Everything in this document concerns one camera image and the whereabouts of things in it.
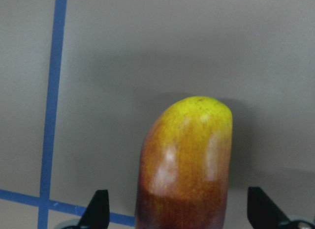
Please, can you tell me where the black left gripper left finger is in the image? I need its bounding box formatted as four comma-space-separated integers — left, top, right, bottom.
76, 190, 110, 229

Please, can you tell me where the red yellow mango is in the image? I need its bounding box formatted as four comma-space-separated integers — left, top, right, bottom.
135, 96, 232, 229

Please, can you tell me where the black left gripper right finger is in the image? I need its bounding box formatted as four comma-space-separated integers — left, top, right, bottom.
247, 187, 295, 229

